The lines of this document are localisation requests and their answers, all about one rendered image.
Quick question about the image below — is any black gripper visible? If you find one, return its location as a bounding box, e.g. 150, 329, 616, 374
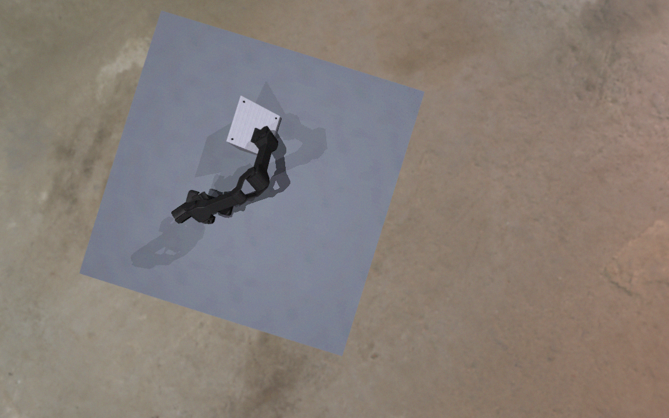
186, 190, 233, 216

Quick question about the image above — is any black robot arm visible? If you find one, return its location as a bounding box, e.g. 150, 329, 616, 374
171, 126, 278, 224

